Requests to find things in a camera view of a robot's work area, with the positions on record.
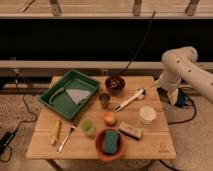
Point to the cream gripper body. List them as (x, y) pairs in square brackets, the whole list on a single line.
[(173, 96)]

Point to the white dish brush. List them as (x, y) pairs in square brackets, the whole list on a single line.
[(138, 95)]

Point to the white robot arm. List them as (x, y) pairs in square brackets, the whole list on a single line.
[(180, 64)]

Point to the small metal cup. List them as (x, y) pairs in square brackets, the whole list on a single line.
[(104, 99)]

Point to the green plastic cup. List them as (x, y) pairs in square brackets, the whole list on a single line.
[(88, 128)]

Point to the wooden block eraser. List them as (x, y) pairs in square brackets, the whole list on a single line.
[(130, 130)]

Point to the dark red bowl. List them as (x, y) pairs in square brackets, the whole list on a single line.
[(114, 84)]

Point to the orange fruit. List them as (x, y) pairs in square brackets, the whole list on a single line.
[(109, 119)]

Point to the teal sponge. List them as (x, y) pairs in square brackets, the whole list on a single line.
[(110, 142)]

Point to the orange bowl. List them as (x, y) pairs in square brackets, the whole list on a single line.
[(99, 146)]

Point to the grey cloth in tray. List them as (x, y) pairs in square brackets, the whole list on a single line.
[(77, 95)]

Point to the green plastic tray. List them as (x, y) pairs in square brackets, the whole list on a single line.
[(62, 103)]

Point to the green curved vegetable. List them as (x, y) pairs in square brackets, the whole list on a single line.
[(60, 90)]

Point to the yellow banana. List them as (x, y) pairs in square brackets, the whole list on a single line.
[(56, 132)]

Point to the black power adapter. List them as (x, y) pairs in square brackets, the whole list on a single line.
[(5, 140)]

